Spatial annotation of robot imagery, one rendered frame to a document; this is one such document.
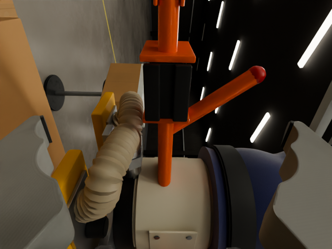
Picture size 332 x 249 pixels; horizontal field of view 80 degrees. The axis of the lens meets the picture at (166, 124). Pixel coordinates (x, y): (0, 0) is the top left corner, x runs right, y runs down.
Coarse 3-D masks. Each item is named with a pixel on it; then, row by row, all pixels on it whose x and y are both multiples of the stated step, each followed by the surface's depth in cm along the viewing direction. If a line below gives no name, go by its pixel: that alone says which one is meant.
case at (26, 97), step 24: (0, 24) 35; (0, 48) 35; (24, 48) 41; (0, 72) 36; (24, 72) 41; (0, 96) 36; (24, 96) 42; (0, 120) 36; (24, 120) 42; (48, 120) 51
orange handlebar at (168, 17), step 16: (160, 0) 19; (176, 0) 19; (160, 16) 20; (176, 16) 20; (160, 32) 21; (176, 32) 21; (160, 48) 21; (176, 48) 22; (160, 128) 27; (160, 144) 28; (160, 160) 30; (160, 176) 32
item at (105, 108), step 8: (104, 96) 40; (112, 96) 41; (104, 104) 37; (112, 104) 41; (96, 112) 35; (104, 112) 36; (112, 112) 40; (96, 120) 35; (104, 120) 36; (96, 128) 36; (104, 128) 36; (96, 136) 37
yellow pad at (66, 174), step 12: (72, 156) 25; (60, 168) 23; (72, 168) 24; (84, 168) 27; (60, 180) 22; (72, 180) 24; (84, 180) 26; (72, 192) 24; (72, 204) 23; (72, 216) 23; (84, 228) 27; (96, 228) 27; (84, 240) 27; (96, 240) 31
